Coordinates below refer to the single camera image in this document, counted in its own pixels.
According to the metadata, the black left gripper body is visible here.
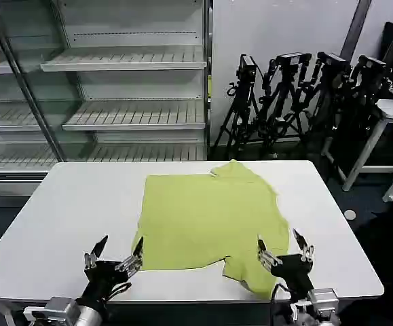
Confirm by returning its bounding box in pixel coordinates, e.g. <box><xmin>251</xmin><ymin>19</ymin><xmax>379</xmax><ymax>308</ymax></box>
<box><xmin>76</xmin><ymin>259</ymin><xmax>132</xmax><ymax>312</ymax></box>

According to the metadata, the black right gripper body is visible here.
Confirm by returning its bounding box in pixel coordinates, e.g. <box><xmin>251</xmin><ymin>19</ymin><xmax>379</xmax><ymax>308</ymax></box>
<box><xmin>270</xmin><ymin>253</ymin><xmax>315</xmax><ymax>302</ymax></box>

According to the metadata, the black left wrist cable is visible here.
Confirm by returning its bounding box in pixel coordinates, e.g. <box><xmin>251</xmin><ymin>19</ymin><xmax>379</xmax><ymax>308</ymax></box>
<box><xmin>103</xmin><ymin>280</ymin><xmax>132</xmax><ymax>302</ymax></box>

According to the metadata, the white empty shelf rack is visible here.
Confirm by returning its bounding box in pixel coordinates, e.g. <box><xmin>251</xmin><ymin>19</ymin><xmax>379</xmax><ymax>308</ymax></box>
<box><xmin>39</xmin><ymin>0</ymin><xmax>214</xmax><ymax>162</ymax></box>

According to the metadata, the glass door display cabinet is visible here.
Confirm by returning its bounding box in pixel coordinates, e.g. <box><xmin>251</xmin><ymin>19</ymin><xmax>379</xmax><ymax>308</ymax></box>
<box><xmin>0</xmin><ymin>0</ymin><xmax>65</xmax><ymax>198</ymax></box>

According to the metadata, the yellow-green shirt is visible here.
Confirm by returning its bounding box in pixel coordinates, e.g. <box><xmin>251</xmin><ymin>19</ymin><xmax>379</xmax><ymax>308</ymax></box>
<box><xmin>130</xmin><ymin>159</ymin><xmax>291</xmax><ymax>300</ymax></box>

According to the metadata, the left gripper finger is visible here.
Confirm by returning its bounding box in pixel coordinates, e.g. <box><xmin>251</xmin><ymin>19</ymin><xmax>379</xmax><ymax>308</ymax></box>
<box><xmin>114</xmin><ymin>236</ymin><xmax>145</xmax><ymax>274</ymax></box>
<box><xmin>83</xmin><ymin>234</ymin><xmax>109</xmax><ymax>271</ymax></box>

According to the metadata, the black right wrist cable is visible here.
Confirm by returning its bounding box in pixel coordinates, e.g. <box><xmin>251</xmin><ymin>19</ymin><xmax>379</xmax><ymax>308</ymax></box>
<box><xmin>269</xmin><ymin>280</ymin><xmax>289</xmax><ymax>304</ymax></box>

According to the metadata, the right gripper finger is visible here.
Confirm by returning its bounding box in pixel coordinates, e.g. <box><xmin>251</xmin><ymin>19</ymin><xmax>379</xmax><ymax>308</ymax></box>
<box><xmin>256</xmin><ymin>238</ymin><xmax>284</xmax><ymax>272</ymax></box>
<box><xmin>293</xmin><ymin>228</ymin><xmax>316</xmax><ymax>263</ymax></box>

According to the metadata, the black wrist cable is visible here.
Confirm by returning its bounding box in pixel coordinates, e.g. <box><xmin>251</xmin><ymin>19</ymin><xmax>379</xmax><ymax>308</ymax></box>
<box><xmin>103</xmin><ymin>280</ymin><xmax>132</xmax><ymax>302</ymax></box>
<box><xmin>269</xmin><ymin>280</ymin><xmax>289</xmax><ymax>304</ymax></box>

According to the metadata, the grey wall trunking strip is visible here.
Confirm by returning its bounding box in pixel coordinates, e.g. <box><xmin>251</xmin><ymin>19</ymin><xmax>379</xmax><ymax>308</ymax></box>
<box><xmin>341</xmin><ymin>0</ymin><xmax>374</xmax><ymax>64</ymax></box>

